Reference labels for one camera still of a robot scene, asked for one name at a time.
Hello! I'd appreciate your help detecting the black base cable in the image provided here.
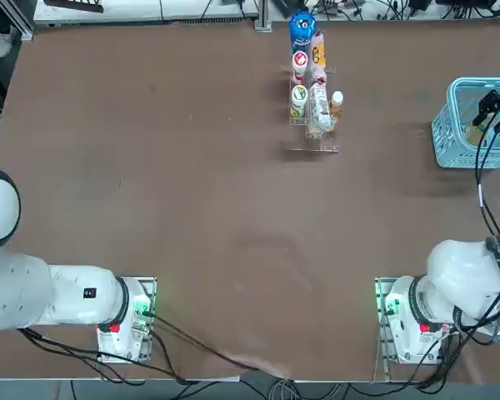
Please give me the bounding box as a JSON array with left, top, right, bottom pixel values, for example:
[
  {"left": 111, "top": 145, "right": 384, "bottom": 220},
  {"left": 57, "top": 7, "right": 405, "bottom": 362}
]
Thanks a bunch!
[
  {"left": 16, "top": 327, "right": 191, "bottom": 385},
  {"left": 149, "top": 312, "right": 293, "bottom": 378}
]

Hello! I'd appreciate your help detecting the aluminium frame post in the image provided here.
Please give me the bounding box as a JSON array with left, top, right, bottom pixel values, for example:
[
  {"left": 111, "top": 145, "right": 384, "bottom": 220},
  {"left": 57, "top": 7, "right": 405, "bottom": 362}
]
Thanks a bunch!
[{"left": 253, "top": 0, "right": 273, "bottom": 31}]

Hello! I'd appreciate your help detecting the light blue plastic basket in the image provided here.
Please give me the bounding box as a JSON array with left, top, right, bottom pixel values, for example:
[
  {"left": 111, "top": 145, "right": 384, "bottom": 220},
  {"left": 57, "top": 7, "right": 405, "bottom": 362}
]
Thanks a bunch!
[{"left": 431, "top": 77, "right": 500, "bottom": 170}]

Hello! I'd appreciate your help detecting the clear acrylic stepped shelf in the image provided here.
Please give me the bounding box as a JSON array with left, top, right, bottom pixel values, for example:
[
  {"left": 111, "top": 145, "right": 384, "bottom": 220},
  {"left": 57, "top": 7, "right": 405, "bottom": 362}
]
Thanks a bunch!
[{"left": 289, "top": 65, "right": 342, "bottom": 153}]

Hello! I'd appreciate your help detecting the black rack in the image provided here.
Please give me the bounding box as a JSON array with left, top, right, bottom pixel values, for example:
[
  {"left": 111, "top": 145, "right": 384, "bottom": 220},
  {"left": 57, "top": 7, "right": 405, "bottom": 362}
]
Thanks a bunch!
[{"left": 44, "top": 0, "right": 105, "bottom": 13}]

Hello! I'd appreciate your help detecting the blue lidded cup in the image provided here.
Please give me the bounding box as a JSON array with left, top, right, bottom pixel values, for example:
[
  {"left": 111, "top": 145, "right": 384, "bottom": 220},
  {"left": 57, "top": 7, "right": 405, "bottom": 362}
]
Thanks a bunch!
[{"left": 288, "top": 8, "right": 318, "bottom": 50}]

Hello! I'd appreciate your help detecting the red lid white jar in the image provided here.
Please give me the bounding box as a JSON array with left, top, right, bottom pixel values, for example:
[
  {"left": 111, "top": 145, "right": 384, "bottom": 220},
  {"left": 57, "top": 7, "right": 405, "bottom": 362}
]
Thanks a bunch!
[{"left": 291, "top": 50, "right": 310, "bottom": 84}]

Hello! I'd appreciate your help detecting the green lid white jar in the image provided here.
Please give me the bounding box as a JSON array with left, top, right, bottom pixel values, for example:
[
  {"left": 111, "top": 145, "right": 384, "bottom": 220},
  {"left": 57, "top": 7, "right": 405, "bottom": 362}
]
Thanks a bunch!
[{"left": 290, "top": 84, "right": 309, "bottom": 118}]

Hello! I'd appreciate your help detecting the yellow juice bottle white cap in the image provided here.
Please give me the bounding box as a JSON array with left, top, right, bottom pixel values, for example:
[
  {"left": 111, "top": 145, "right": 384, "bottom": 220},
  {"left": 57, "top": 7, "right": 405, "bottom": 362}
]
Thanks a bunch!
[
  {"left": 329, "top": 90, "right": 345, "bottom": 122},
  {"left": 462, "top": 120, "right": 499, "bottom": 149}
]

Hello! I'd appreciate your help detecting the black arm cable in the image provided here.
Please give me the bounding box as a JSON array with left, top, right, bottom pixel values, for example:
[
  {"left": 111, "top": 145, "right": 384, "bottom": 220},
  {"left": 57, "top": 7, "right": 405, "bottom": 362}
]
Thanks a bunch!
[{"left": 474, "top": 39, "right": 500, "bottom": 241}]

